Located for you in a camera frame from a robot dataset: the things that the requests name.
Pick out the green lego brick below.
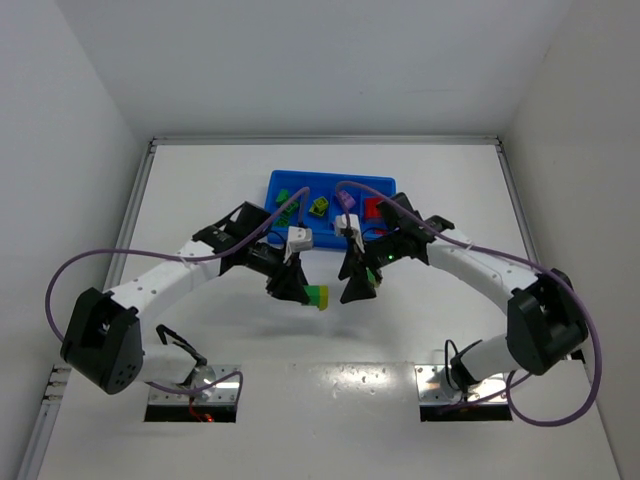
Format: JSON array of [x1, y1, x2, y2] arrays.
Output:
[[283, 200, 299, 217]]

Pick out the purple round lego brick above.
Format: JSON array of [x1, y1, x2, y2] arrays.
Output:
[[336, 189, 356, 210]]

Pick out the yellow printed lego brick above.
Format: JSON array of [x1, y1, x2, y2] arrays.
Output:
[[309, 196, 330, 218]]

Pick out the green square lego tile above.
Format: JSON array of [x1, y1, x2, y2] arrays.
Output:
[[275, 189, 290, 206]]

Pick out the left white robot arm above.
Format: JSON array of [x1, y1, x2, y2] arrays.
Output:
[[61, 202, 313, 395]]

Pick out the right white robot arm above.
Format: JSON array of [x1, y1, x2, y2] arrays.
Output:
[[334, 193, 588, 392]]

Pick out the green yellow purple lego bar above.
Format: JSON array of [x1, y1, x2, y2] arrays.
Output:
[[366, 267, 383, 288]]

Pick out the blue compartment tray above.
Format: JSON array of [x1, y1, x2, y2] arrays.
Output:
[[264, 170, 396, 250]]

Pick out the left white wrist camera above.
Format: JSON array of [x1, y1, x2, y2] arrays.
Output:
[[284, 226, 314, 262]]

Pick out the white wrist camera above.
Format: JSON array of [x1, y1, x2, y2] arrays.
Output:
[[333, 213, 361, 237], [284, 226, 314, 262]]

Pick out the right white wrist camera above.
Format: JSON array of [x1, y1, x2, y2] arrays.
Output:
[[333, 213, 361, 237]]

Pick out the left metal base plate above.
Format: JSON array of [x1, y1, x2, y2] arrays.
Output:
[[147, 365, 244, 407]]

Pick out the metal base plate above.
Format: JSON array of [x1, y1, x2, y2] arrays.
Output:
[[414, 364, 506, 407], [147, 365, 244, 407]]

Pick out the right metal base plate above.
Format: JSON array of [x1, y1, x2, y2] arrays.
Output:
[[414, 364, 506, 407]]

